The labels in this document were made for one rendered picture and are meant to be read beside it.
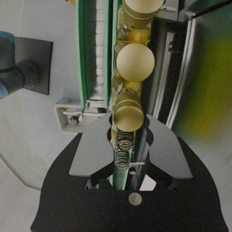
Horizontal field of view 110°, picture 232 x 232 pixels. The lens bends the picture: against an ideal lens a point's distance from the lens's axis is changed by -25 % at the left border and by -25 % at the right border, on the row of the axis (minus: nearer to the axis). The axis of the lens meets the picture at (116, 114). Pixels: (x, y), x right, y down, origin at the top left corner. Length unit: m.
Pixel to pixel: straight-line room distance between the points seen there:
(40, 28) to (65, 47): 0.16
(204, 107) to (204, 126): 0.03
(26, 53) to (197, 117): 0.72
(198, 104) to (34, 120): 0.86
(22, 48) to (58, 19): 0.23
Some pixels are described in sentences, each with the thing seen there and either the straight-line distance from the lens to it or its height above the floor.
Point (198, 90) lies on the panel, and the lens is 0.23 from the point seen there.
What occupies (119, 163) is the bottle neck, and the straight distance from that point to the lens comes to 0.21.
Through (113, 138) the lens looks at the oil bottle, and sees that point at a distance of 0.24.
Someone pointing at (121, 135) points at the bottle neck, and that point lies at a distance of 0.17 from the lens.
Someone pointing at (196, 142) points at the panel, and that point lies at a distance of 0.22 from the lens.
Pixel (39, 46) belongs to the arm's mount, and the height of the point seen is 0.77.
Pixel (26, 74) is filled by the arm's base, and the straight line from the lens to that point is 0.61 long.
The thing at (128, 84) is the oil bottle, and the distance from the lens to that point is 0.18.
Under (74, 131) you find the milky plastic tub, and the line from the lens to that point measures 0.62.
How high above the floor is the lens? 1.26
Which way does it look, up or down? 60 degrees down
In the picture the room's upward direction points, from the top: 173 degrees counter-clockwise
